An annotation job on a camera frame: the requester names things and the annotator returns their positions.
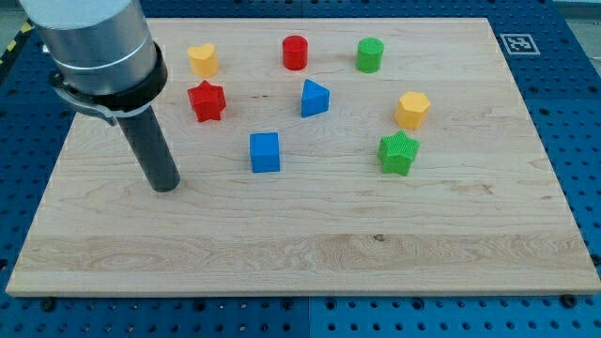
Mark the yellow hexagon block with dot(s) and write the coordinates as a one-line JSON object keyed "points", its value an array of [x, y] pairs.
{"points": [[412, 110]]}

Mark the green cylinder block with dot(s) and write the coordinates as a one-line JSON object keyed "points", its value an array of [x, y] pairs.
{"points": [[369, 55]]}

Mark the white fiducial marker tag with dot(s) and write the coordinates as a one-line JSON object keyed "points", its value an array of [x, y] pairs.
{"points": [[519, 44]]}

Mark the light wooden board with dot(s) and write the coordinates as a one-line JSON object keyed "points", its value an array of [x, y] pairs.
{"points": [[481, 211]]}

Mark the green star block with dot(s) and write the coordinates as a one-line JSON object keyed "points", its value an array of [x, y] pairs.
{"points": [[397, 153]]}

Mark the blue cube block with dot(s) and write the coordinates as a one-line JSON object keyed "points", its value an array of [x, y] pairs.
{"points": [[265, 152]]}

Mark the red cylinder block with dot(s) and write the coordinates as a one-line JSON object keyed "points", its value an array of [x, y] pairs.
{"points": [[295, 52]]}

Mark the yellow heart block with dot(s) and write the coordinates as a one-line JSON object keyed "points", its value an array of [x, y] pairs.
{"points": [[203, 60]]}

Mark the red star block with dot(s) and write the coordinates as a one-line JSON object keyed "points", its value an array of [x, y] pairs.
{"points": [[207, 101]]}

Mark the blue triangle block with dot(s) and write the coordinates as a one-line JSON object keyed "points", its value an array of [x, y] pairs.
{"points": [[315, 99]]}

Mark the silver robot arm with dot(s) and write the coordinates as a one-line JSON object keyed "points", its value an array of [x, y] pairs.
{"points": [[102, 47]]}

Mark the black cylindrical pointer tool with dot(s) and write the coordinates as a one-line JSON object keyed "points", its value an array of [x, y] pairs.
{"points": [[144, 135]]}

